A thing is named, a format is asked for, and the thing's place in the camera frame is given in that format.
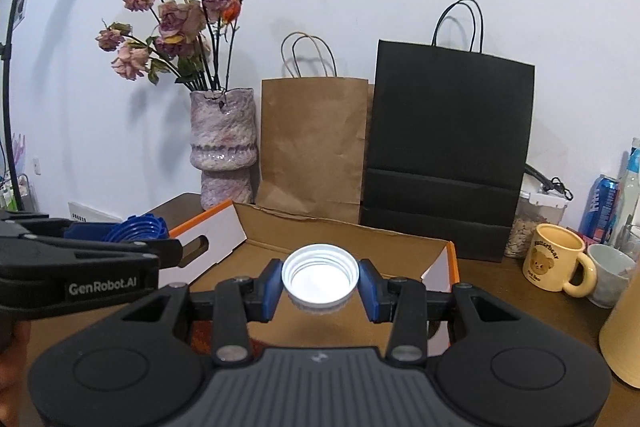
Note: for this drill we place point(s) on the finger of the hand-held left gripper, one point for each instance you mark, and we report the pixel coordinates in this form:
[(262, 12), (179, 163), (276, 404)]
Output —
[(120, 248), (30, 225)]

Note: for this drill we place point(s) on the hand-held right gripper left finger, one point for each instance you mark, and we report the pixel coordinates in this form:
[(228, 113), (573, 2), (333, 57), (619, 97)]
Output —
[(273, 294)]

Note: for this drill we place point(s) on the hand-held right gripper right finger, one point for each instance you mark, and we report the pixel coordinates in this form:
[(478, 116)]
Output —
[(369, 294)]

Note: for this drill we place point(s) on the blue ribbed bottle cap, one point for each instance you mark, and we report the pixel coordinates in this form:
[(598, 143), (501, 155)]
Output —
[(137, 231)]

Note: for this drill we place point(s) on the white ribbed bottle cap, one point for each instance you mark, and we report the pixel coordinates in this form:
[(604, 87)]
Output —
[(320, 282)]

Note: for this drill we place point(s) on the red cardboard box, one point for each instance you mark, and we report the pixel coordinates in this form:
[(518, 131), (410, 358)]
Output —
[(280, 229)]

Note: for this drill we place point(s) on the person's left hand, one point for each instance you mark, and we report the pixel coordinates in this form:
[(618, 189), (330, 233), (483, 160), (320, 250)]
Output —
[(12, 347)]

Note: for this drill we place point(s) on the white slotted panel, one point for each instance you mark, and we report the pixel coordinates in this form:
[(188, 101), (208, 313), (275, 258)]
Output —
[(87, 212)]

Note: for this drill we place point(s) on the pink mottled ceramic vase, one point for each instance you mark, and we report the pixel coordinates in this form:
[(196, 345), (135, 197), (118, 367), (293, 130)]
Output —
[(222, 132)]

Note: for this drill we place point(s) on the black curved stand pole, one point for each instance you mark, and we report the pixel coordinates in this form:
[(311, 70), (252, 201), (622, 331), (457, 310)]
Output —
[(7, 72)]

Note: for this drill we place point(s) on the brown paper bag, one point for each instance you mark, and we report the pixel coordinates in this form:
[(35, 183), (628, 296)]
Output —
[(312, 142)]

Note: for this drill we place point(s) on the clear plastic seed container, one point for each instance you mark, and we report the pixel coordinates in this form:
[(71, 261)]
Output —
[(522, 227)]

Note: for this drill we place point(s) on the black paper bag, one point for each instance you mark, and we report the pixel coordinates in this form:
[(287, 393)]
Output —
[(447, 132)]

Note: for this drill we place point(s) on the yellow bear mug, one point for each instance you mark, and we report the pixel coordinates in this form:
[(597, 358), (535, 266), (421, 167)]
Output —
[(547, 259)]

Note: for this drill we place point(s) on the grey ceramic cup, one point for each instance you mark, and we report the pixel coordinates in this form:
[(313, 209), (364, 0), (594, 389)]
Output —
[(607, 277)]

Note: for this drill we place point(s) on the blue drink can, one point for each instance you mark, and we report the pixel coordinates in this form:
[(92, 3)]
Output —
[(597, 207)]

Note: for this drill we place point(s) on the cream thermos jug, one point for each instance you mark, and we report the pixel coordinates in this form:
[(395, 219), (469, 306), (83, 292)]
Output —
[(622, 342)]

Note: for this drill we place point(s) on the clear glass bottle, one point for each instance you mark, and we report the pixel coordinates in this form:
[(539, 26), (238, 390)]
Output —
[(631, 192)]

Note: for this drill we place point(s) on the white wall socket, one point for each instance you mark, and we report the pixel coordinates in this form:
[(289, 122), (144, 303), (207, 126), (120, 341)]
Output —
[(36, 165)]

